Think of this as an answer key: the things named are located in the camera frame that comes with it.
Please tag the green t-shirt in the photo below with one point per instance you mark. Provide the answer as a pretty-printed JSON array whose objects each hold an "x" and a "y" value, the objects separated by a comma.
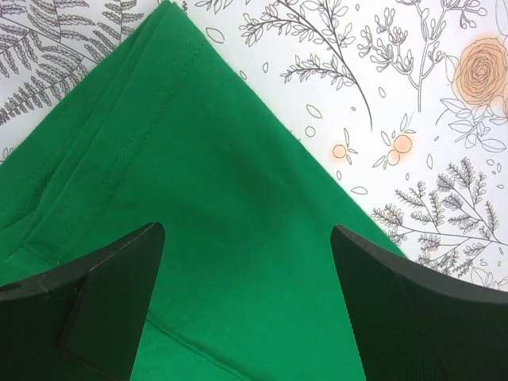
[{"x": 164, "y": 131}]

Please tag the floral tablecloth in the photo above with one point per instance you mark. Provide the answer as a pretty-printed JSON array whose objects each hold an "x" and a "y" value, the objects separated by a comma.
[{"x": 402, "y": 103}]

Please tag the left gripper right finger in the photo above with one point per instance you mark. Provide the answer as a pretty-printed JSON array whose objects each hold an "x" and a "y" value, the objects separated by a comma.
[{"x": 413, "y": 323}]

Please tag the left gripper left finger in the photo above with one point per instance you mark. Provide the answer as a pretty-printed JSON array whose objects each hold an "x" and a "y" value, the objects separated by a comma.
[{"x": 82, "y": 320}]

